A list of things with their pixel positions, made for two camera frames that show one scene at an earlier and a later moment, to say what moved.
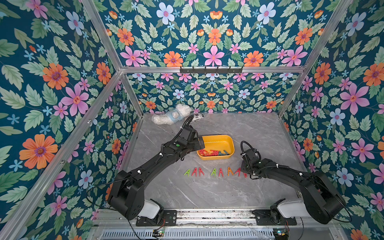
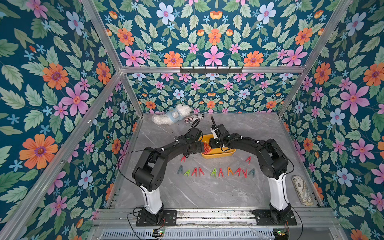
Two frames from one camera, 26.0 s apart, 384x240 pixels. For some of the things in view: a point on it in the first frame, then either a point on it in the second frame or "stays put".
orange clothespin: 229,170 stays put
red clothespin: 200,171 stays put
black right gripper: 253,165 -> 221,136
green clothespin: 187,172 stays put
